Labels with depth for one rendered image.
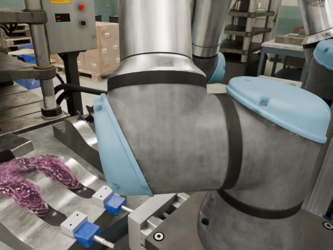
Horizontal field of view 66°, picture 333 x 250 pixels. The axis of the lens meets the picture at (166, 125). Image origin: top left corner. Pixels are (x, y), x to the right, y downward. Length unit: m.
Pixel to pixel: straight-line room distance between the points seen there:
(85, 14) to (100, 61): 3.12
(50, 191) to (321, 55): 0.79
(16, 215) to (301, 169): 0.63
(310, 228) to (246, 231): 0.16
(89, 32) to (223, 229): 1.42
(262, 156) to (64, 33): 1.39
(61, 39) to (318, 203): 1.37
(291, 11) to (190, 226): 6.80
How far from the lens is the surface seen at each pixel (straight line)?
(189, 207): 0.46
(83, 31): 1.61
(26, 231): 0.73
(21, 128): 1.40
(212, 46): 0.57
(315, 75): 0.78
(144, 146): 0.25
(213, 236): 0.38
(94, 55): 4.77
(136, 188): 0.27
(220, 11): 0.54
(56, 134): 1.19
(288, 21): 7.09
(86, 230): 0.67
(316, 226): 0.50
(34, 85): 4.66
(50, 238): 0.70
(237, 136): 0.27
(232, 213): 0.35
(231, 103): 0.29
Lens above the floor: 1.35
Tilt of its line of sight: 26 degrees down
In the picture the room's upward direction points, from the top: 2 degrees clockwise
